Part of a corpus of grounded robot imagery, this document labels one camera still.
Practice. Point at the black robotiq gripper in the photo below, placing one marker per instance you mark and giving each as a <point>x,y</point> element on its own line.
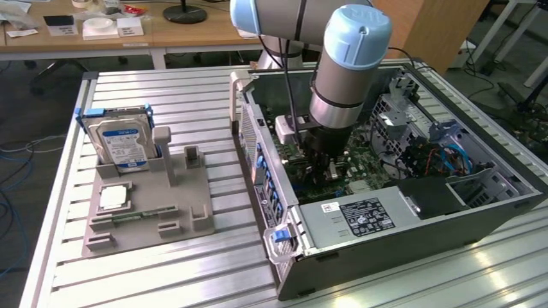
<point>326,141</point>

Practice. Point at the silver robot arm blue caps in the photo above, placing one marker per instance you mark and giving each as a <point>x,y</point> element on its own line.
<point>351,80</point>

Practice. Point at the green motherboard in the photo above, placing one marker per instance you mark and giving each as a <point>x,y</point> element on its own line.
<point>364,167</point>

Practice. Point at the perforated metal disk bay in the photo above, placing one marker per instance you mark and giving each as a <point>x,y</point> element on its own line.
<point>398,125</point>

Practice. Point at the grey power supply unit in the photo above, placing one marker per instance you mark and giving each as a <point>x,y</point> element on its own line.
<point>316,224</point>

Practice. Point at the black plastic shroud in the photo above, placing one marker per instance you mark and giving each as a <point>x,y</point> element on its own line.
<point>428,199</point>

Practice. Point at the blue case latch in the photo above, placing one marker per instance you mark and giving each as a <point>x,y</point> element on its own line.
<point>282,235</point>

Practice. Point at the white booklet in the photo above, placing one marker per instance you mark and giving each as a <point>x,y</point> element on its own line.
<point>248,35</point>

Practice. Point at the dark grey PC case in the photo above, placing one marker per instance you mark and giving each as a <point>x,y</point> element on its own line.
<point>386,256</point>

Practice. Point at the wooden cabinet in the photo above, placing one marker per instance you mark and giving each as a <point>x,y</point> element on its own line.
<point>428,32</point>

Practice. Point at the wooden desk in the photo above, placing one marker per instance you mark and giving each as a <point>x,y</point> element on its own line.
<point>192,35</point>

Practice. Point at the grey printed parts rack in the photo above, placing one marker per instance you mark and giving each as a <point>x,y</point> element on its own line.
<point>146,199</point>

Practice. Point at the silver hard disk blue label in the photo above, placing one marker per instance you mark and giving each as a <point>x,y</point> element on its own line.
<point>122,144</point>

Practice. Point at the black stand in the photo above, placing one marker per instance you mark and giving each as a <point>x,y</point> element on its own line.
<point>528,106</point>

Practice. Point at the black round lamp base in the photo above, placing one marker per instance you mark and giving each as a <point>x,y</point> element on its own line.
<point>184,15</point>

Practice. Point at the green RAM stick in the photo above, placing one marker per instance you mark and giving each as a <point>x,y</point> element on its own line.
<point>128,217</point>

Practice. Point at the silver CPU chip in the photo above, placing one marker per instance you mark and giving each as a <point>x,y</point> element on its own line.
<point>114,197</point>

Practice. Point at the plain white box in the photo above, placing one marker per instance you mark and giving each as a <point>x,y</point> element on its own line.
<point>130,27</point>

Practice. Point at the red packet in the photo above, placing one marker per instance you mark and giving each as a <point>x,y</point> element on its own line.
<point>134,10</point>

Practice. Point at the flat white box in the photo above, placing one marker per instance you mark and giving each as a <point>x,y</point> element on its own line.
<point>100,35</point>

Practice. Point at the white box black top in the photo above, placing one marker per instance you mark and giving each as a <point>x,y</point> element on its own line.
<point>60,25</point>

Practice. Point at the white paper tag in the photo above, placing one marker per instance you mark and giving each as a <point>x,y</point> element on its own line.
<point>22,33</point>

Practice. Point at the clear plastic bag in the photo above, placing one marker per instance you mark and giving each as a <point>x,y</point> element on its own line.
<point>18,16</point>

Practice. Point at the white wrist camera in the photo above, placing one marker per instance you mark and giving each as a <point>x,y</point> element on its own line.
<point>287,130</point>

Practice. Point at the white table frame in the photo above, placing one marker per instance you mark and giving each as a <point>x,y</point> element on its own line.
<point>535,75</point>

